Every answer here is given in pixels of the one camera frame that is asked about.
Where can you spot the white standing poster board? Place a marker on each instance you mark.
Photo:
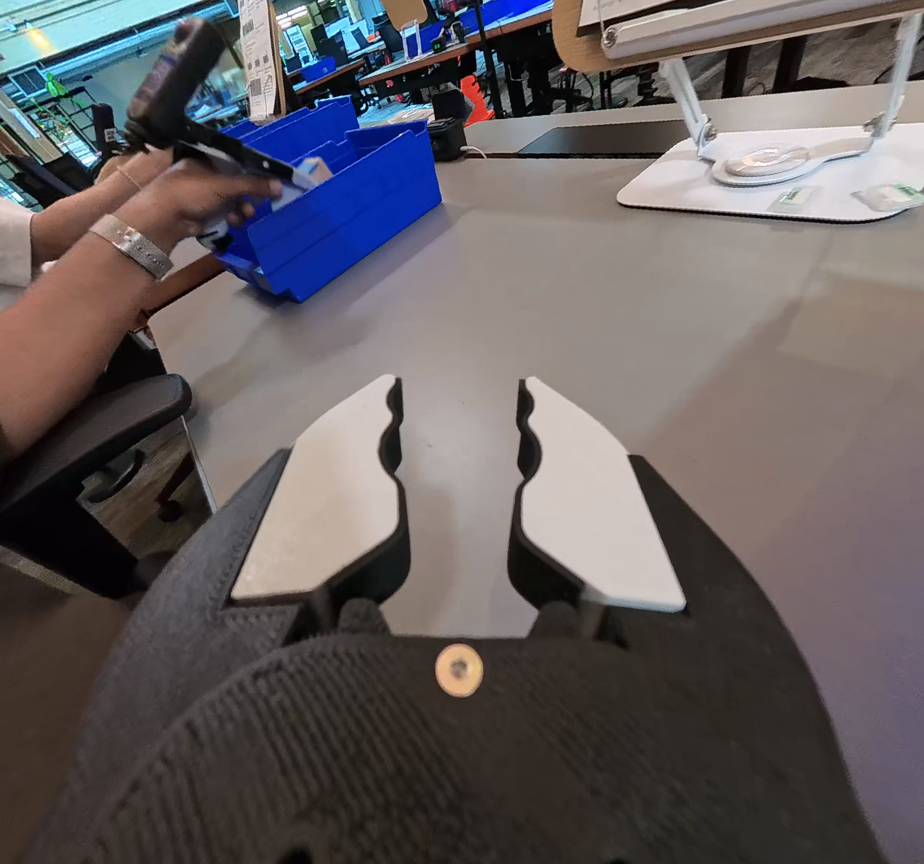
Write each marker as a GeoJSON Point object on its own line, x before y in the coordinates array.
{"type": "Point", "coordinates": [256, 34]}

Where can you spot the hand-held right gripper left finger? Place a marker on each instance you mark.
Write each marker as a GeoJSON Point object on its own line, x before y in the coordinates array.
{"type": "Point", "coordinates": [317, 517]}

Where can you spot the blue plastic bin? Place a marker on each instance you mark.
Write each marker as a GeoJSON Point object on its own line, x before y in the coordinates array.
{"type": "Point", "coordinates": [346, 221]}
{"type": "Point", "coordinates": [289, 131]}

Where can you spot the grey desk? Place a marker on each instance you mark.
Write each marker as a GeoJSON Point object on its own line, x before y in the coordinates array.
{"type": "Point", "coordinates": [650, 337]}

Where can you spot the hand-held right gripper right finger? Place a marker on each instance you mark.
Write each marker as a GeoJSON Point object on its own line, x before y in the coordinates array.
{"type": "Point", "coordinates": [599, 524]}

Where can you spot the white metal document stand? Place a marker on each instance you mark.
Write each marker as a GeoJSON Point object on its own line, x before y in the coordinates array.
{"type": "Point", "coordinates": [758, 178]}

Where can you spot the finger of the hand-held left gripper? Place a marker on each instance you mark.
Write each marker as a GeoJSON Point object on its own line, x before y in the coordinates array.
{"type": "Point", "coordinates": [290, 198]}
{"type": "Point", "coordinates": [268, 165]}

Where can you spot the wooden-top desk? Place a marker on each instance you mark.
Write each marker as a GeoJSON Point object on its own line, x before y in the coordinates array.
{"type": "Point", "coordinates": [462, 48]}

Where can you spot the black mesh office chair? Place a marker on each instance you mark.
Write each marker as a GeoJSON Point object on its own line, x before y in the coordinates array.
{"type": "Point", "coordinates": [72, 445]}

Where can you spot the person's left hand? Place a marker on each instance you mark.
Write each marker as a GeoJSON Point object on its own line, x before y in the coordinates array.
{"type": "Point", "coordinates": [188, 203]}

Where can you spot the orange traffic cone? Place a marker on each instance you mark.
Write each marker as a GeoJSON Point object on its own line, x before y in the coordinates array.
{"type": "Point", "coordinates": [478, 102]}

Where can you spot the black desktop device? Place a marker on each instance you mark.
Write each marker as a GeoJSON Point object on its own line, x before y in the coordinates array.
{"type": "Point", "coordinates": [449, 131]}

